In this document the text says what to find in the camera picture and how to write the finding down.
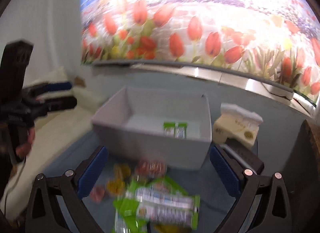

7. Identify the red jelly cup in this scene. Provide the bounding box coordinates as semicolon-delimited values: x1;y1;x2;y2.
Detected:
149;161;167;178
135;160;151;178
89;185;105;203

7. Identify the yellow jelly cup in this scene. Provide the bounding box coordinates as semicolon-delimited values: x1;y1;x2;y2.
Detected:
114;163;131;180
106;178;125;196

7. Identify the green snack bag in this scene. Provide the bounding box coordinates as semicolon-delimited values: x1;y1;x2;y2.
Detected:
118;176;201;230
163;122;188;139
112;198;148;232

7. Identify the olive yellow snack packet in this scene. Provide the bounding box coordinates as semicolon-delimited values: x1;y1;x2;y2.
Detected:
154;224;185;233

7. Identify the person's left hand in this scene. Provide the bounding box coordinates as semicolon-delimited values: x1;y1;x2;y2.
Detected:
16;127;35;159

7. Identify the white leather sofa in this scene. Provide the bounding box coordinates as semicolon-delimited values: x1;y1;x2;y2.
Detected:
1;67;103;222

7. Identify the grey rimmed black basket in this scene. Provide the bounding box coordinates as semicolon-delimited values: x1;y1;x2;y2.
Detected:
220;139;265;175

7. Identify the blue tablecloth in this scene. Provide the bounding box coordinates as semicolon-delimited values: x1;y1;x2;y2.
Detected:
42;130;266;233

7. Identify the tissue pack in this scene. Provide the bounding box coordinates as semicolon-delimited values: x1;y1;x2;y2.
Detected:
212;103;263;149

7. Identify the white cardboard box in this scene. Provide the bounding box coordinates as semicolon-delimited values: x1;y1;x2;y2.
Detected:
92;87;212;170

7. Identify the tulip poster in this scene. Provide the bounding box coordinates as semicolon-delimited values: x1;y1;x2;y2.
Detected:
80;0;319;104

